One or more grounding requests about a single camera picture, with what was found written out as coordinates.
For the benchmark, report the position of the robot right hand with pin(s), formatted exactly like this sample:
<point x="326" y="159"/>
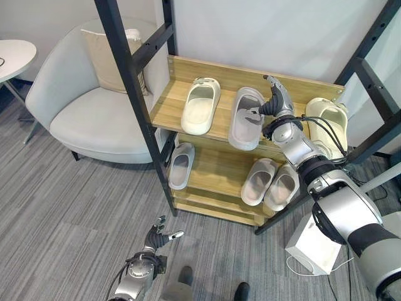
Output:
<point x="279" y="102"/>

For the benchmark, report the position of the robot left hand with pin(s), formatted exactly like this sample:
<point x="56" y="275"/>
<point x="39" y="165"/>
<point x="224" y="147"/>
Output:
<point x="155" y="239"/>

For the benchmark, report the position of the large grey slide slipper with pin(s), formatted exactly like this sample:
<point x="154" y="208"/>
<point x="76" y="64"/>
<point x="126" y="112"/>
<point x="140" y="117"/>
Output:
<point x="244" y="128"/>

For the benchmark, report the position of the robot left arm silver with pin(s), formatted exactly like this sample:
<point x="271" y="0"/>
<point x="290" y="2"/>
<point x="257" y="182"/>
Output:
<point x="138" y="272"/>

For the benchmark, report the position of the robot right arm silver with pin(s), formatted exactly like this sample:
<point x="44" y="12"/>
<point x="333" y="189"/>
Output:
<point x="341" y="200"/>

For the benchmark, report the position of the wooden rack shelf with back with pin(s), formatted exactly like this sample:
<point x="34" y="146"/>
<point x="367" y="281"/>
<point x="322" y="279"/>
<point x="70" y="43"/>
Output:
<point x="225" y="81"/>

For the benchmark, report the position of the robot left foot dark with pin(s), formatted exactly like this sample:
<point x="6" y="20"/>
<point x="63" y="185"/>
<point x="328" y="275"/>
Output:
<point x="185" y="275"/>

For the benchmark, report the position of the robot foot dark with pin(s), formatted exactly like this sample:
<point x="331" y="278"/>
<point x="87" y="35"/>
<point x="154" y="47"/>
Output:
<point x="242" y="291"/>
<point x="185" y="275"/>

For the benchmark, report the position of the cream slide slipper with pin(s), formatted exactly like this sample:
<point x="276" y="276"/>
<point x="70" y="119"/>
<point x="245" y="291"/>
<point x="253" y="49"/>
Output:
<point x="327" y="119"/>
<point x="200" y="108"/>

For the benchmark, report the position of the robot right foot dark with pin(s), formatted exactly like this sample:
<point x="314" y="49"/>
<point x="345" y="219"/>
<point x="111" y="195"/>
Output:
<point x="242" y="291"/>

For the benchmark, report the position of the light grey armchair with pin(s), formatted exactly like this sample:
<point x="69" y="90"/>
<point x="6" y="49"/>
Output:
<point x="91" y="125"/>

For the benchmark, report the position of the white box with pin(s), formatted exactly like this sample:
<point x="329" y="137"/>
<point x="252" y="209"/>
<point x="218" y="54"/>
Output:
<point x="316" y="247"/>

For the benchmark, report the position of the white object behind cushion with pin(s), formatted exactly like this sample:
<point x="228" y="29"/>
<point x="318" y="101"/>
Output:
<point x="134" y="34"/>

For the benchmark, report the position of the beige cushion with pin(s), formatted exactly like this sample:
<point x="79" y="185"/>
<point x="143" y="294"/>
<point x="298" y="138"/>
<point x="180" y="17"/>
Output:
<point x="106" y="62"/>

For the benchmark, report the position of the round white table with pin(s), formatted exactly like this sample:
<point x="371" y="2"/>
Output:
<point x="14" y="59"/>

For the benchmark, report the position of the black metal rack frame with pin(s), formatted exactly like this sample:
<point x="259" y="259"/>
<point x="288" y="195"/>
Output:
<point x="134" y="87"/>

